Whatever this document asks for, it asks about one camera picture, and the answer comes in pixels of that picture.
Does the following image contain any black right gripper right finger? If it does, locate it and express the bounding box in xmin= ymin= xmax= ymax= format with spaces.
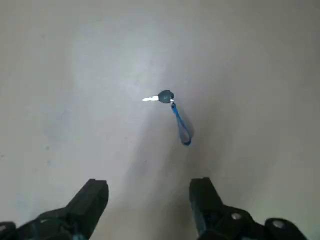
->
xmin=188 ymin=176 xmax=309 ymax=240

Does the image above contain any key with blue strap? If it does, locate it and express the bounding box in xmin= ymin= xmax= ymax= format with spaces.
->
xmin=141 ymin=89 xmax=195 ymax=146

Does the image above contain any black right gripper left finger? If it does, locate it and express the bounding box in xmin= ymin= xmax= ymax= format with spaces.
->
xmin=0 ymin=178 xmax=110 ymax=240

